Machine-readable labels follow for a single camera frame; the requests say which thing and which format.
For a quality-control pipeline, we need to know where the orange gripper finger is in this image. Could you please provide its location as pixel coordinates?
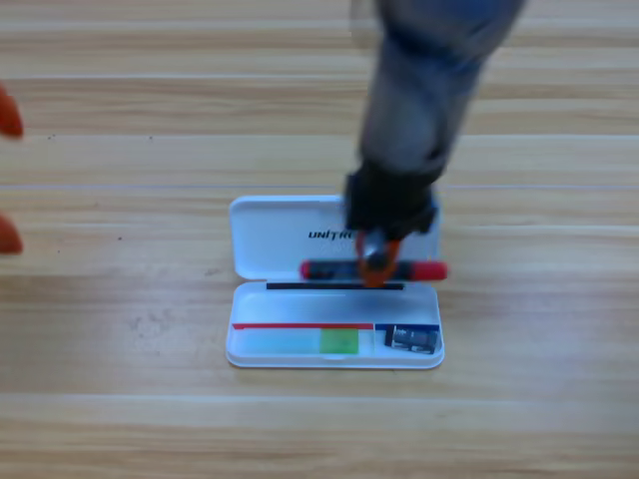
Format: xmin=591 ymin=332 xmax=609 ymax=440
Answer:
xmin=0 ymin=214 xmax=25 ymax=255
xmin=0 ymin=82 xmax=25 ymax=139

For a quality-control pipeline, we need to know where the green and white eraser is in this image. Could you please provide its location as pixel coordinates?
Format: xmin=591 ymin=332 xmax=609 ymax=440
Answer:
xmin=234 ymin=327 xmax=360 ymax=356

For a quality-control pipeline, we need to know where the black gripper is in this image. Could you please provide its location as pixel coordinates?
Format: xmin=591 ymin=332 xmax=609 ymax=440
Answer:
xmin=342 ymin=159 xmax=440 ymax=289

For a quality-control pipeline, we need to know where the white Unitree pencil case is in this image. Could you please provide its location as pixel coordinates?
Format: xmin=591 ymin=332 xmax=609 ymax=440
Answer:
xmin=225 ymin=195 xmax=445 ymax=370

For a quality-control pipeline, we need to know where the red and black marker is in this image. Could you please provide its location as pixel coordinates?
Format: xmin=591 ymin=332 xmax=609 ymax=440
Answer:
xmin=299 ymin=258 xmax=449 ymax=281

